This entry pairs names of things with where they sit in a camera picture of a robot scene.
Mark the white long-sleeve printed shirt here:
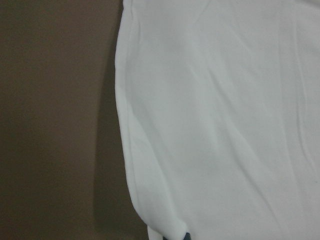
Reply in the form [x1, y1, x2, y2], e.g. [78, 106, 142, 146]
[115, 0, 320, 240]

